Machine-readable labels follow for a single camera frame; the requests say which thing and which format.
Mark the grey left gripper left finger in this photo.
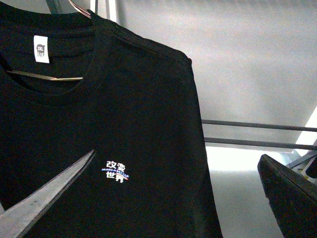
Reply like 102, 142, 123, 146
0, 150, 96, 238

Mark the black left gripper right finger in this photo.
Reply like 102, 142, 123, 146
258, 154, 317, 238

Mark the wooden clothes hanger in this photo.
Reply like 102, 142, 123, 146
7, 0, 91, 81

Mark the black printed t-shirt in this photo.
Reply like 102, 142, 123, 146
0, 3, 222, 238

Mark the upper metal frame rod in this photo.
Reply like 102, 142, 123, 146
202, 119, 317, 132

